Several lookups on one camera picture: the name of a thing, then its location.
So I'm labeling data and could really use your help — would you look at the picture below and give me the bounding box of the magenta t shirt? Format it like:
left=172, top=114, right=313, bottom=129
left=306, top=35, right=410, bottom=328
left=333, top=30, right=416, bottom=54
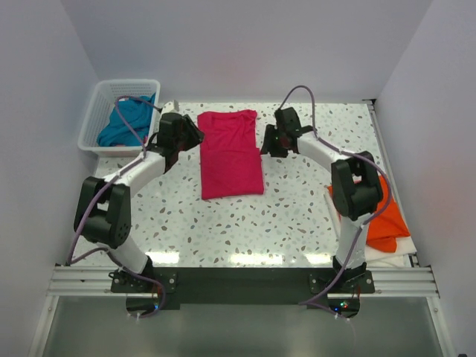
left=198, top=109, right=264, bottom=200

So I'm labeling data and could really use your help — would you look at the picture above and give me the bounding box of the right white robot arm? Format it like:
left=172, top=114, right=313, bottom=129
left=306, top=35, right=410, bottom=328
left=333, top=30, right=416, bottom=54
left=260, top=107, right=384, bottom=292

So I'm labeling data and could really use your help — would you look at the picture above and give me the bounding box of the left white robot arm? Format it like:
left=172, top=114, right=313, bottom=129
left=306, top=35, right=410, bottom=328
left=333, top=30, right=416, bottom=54
left=74, top=112, right=205, bottom=292

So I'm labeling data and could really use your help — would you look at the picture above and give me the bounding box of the white cloth under stack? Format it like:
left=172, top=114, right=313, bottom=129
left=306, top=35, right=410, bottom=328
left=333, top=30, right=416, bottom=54
left=323, top=187, right=417, bottom=266

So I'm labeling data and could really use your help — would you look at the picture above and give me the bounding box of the blue t shirt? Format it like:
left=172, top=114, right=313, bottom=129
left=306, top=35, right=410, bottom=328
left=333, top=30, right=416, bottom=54
left=97, top=94, right=155, bottom=147

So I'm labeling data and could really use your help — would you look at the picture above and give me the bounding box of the white plastic basket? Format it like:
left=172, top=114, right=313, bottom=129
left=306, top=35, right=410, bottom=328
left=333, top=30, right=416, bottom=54
left=77, top=79, right=161, bottom=157

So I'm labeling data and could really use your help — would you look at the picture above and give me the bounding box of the folded orange t shirt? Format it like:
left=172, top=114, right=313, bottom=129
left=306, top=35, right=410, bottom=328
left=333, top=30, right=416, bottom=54
left=324, top=176, right=417, bottom=261

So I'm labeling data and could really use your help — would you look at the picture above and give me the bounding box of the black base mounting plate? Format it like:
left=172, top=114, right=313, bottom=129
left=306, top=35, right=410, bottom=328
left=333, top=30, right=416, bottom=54
left=110, top=266, right=375, bottom=312

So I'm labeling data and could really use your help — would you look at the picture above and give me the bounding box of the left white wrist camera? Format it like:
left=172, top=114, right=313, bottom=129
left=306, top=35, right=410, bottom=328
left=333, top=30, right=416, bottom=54
left=161, top=100, right=179, bottom=114

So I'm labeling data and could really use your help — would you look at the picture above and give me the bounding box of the aluminium frame rail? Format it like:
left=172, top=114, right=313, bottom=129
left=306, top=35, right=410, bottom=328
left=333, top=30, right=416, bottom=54
left=46, top=266, right=440, bottom=298

